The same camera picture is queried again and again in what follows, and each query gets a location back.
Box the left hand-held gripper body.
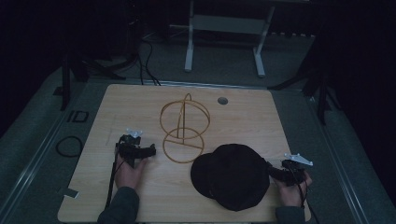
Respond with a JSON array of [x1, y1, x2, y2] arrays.
[[115, 127, 148, 169]]

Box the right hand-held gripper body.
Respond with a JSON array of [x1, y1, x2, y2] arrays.
[[278, 152, 314, 188]]

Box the gold wire hat stand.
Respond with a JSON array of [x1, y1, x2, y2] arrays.
[[159, 92, 212, 165]]

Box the black hat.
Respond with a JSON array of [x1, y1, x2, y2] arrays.
[[190, 143, 272, 213]]

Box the person's right hand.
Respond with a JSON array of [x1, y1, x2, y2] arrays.
[[272, 171, 313, 209]]

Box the person's left hand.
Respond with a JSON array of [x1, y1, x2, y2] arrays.
[[114, 151, 149, 191]]

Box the black tripod stand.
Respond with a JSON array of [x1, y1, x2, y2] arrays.
[[266, 59, 342, 127], [51, 49, 139, 112]]

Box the white metal stand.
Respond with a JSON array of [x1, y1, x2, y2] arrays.
[[183, 0, 277, 78]]

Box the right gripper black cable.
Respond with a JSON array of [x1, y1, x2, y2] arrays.
[[286, 163, 321, 224]]

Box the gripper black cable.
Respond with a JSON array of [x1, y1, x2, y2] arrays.
[[104, 143, 127, 210], [286, 163, 321, 224]]

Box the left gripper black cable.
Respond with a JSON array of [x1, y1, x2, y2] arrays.
[[104, 143, 127, 210]]

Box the black cable loop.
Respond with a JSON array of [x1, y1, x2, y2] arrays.
[[55, 135, 85, 159]]

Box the black floor cables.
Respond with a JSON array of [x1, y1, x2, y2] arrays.
[[135, 36, 163, 87]]

